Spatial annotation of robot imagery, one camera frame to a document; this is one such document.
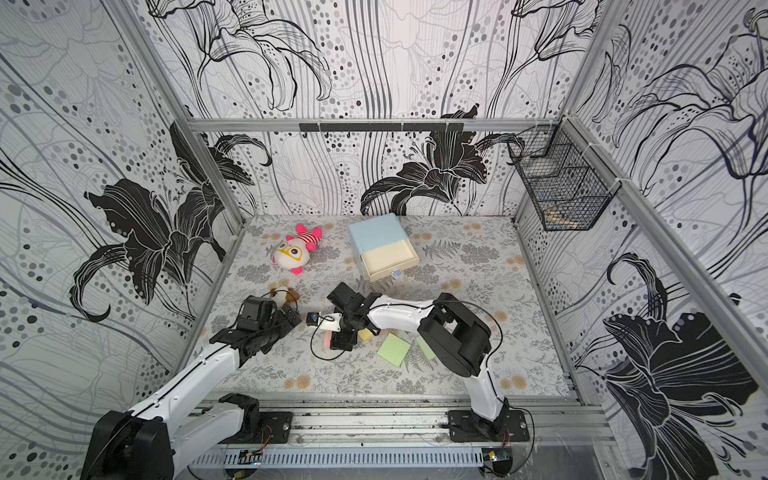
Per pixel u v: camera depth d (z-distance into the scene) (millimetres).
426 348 507
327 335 838
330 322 757
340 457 765
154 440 394
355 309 703
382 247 935
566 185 882
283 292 927
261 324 672
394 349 867
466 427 719
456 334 507
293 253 1006
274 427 734
